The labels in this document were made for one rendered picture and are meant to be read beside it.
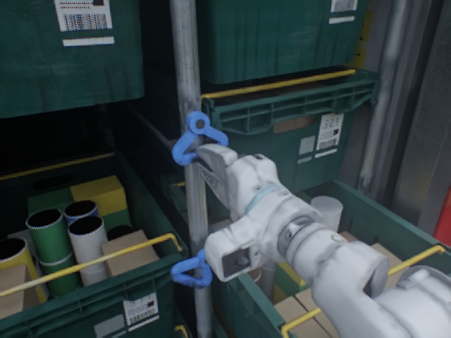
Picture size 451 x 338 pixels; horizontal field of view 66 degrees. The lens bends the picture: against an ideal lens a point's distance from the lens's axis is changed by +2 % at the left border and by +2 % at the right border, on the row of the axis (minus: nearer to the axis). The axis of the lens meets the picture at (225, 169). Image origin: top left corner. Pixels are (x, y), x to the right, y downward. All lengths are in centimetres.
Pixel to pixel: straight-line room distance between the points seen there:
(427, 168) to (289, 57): 36
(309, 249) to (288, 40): 42
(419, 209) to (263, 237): 54
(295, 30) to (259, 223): 41
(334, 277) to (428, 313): 7
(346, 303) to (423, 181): 56
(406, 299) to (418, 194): 55
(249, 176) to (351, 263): 16
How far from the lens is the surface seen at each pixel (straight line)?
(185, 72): 52
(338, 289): 31
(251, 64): 63
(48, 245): 91
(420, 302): 31
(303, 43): 69
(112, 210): 98
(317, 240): 34
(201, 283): 71
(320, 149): 79
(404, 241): 85
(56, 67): 52
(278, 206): 37
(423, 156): 82
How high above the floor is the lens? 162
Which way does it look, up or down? 28 degrees down
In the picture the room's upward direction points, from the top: 1 degrees counter-clockwise
